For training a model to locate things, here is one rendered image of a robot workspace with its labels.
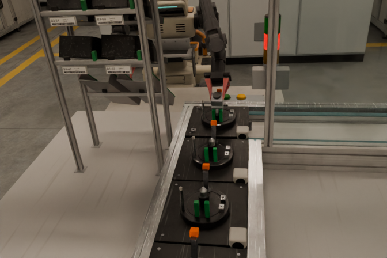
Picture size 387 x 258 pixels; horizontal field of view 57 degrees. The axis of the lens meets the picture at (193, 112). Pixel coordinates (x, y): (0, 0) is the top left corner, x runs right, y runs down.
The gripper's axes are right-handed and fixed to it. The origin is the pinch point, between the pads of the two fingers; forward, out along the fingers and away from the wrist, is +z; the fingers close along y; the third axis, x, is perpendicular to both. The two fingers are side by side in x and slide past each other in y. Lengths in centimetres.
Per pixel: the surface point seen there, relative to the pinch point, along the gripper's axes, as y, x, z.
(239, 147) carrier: 8.9, -3.1, 19.7
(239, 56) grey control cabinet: -5, 280, -150
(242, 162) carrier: 10.4, -9.1, 25.9
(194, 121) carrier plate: -9.5, 8.4, 7.4
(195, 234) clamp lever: 1, -44, 48
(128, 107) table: -49, 38, -8
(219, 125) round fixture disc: 1.0, 3.7, 10.0
